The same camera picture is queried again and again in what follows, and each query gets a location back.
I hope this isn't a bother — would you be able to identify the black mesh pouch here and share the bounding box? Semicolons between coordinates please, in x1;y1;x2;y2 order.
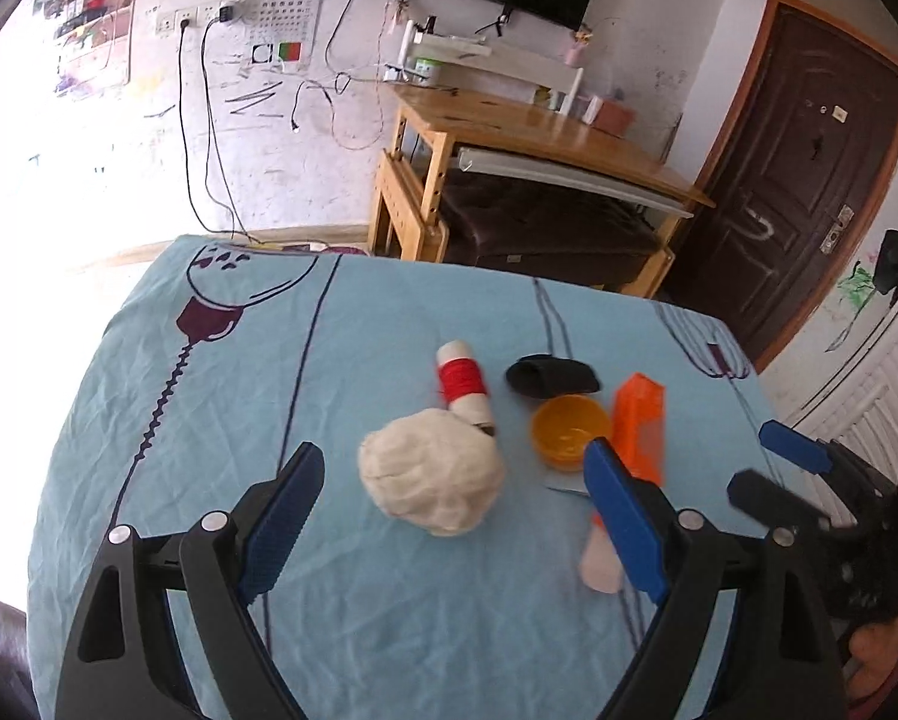
506;353;602;400

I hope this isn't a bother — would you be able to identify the red thread spool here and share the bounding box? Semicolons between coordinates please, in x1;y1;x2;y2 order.
436;340;496;436

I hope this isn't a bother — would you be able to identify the orange plastic comb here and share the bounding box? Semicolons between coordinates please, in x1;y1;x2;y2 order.
608;372;665;488

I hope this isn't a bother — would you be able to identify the white printed paper slip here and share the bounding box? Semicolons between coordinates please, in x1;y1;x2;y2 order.
545;472;624;595

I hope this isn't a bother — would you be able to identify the light blue patterned tablecloth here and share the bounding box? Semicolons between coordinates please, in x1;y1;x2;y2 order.
28;238;801;718

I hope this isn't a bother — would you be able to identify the crumpled white tissue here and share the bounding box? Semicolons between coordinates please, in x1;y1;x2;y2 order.
358;408;506;538

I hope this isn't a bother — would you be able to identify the dark brown entrance door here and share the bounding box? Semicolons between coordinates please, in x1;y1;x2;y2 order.
665;0;898;367

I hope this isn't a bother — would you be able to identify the dark brown tufted bench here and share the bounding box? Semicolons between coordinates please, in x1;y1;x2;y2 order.
439;171;660;291

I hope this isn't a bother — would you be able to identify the pink tissue box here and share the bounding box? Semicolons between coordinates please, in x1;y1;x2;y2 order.
582;96;636;138

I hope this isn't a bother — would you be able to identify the purple floor mat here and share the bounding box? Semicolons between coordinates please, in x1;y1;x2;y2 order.
281;241;367;257

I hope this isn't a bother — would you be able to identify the wooden desk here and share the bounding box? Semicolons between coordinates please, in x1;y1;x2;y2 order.
367;83;714;299

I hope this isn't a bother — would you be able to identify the white shelf on desk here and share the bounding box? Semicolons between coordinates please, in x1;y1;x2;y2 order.
390;21;584;115

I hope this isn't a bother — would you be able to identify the eye test chart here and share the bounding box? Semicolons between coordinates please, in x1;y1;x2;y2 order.
244;0;320;71

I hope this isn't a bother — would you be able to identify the black power cable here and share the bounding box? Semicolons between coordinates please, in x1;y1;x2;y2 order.
175;5;263;246

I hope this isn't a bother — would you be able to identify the wall shelf with items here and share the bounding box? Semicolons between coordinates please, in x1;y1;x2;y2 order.
34;0;136;96

